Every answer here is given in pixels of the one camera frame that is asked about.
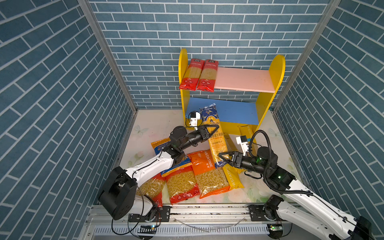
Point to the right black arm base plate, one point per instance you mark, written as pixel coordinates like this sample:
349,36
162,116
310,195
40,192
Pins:
258,213

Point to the yellow spaghetti pack far right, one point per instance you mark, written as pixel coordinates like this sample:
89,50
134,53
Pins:
247,131

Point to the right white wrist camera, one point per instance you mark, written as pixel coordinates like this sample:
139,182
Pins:
243,142

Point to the yellow spaghetti pack upper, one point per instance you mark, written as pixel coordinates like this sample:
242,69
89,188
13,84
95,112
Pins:
230,144

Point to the red fusilli bag centre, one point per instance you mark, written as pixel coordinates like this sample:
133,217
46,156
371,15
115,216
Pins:
182,184

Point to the red spaghetti pack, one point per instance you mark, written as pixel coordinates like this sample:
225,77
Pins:
208,76
192,75

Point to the yellow Pastatime spaghetti pack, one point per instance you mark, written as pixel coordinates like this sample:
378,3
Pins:
233,176

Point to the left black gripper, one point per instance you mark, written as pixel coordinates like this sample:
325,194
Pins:
201,132

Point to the aluminium mounting rail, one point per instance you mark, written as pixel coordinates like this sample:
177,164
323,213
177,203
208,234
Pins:
214,214

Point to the blue orecchiette pasta bag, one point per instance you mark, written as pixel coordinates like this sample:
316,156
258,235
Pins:
158,146

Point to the yellow shelf with coloured boards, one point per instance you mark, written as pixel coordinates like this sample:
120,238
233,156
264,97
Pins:
232,114

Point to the orange Pastatime macaroni bag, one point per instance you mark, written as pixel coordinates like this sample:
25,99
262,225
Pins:
211,180

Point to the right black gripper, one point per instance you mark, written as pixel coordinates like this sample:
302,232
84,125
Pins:
236,162

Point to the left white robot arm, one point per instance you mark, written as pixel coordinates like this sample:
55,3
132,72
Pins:
118,194

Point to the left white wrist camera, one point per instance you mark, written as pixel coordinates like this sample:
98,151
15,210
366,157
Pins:
194,118

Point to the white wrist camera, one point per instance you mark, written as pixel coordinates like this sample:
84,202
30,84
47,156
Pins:
243,142
194,118

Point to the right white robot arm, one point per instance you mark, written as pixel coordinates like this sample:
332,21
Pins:
297,203

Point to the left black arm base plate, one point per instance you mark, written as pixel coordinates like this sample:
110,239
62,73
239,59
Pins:
154,215

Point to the red macaroni bag left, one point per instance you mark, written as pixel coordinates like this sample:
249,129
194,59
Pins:
153,189

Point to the dark blue spaghetti pack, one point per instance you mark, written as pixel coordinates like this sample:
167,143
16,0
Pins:
217,142

